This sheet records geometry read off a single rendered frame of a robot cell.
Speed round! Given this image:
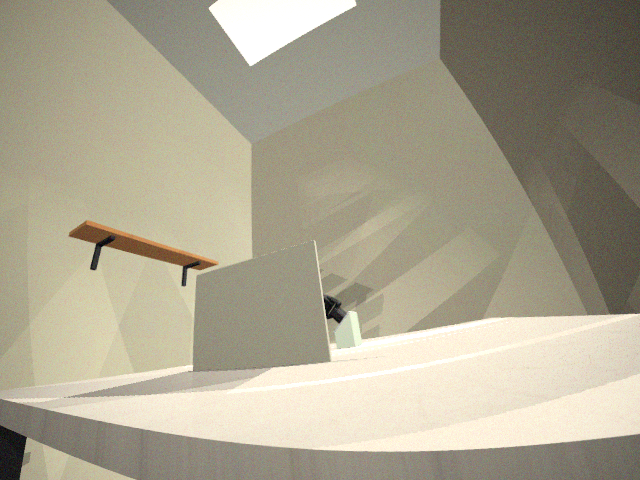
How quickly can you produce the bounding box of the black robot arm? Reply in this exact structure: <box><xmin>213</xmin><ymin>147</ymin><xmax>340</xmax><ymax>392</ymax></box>
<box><xmin>323</xmin><ymin>295</ymin><xmax>347</xmax><ymax>325</ymax></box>

